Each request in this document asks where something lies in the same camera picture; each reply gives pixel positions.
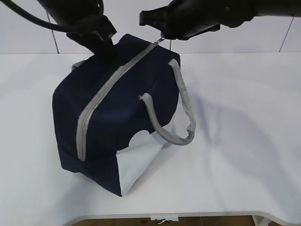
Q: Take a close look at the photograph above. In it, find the navy blue lunch bag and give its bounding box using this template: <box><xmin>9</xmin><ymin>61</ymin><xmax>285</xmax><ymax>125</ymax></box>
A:
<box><xmin>52</xmin><ymin>34</ymin><xmax>196</xmax><ymax>197</ymax></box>

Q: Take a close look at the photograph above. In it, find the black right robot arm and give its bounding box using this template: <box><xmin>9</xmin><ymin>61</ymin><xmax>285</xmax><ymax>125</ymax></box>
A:
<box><xmin>139</xmin><ymin>0</ymin><xmax>301</xmax><ymax>40</ymax></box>

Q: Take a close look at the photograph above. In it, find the white paper scrap under table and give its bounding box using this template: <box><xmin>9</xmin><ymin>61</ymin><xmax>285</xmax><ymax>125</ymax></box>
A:
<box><xmin>150</xmin><ymin>217</ymin><xmax>179</xmax><ymax>225</ymax></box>

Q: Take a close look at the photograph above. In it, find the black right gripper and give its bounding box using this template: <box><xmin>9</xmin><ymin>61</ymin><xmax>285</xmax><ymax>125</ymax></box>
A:
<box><xmin>139</xmin><ymin>0</ymin><xmax>221</xmax><ymax>40</ymax></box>

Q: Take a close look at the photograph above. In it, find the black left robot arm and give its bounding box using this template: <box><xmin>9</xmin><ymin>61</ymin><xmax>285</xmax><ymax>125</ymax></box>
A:
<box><xmin>1</xmin><ymin>0</ymin><xmax>121</xmax><ymax>67</ymax></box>

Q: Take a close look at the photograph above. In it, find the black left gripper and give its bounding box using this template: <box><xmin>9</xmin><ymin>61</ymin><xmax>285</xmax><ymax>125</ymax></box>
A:
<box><xmin>47</xmin><ymin>0</ymin><xmax>124</xmax><ymax>70</ymax></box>

